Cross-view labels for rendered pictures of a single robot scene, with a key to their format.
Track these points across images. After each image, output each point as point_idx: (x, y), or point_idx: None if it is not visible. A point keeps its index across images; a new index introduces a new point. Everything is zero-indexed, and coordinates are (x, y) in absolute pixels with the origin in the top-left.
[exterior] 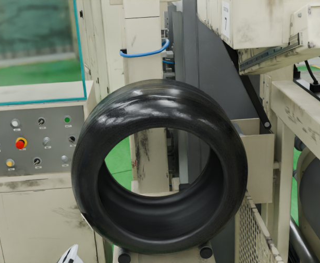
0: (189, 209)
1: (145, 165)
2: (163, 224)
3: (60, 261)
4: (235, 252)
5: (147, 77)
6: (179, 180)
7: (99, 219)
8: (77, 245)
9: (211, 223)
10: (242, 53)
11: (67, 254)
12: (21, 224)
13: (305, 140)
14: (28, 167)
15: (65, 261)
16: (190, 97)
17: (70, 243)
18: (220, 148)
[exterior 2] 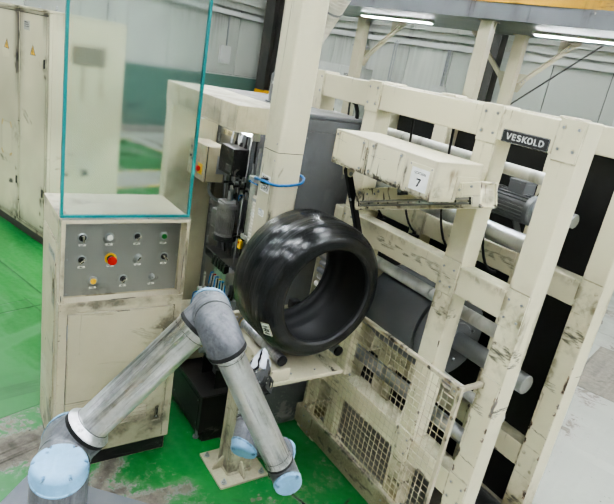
0: (307, 319)
1: None
2: (290, 332)
3: (254, 363)
4: None
5: (283, 204)
6: None
7: (279, 326)
8: (265, 348)
9: (352, 325)
10: (366, 193)
11: (259, 356)
12: (95, 348)
13: (405, 262)
14: (112, 285)
15: (262, 362)
16: (353, 227)
17: None
18: (370, 267)
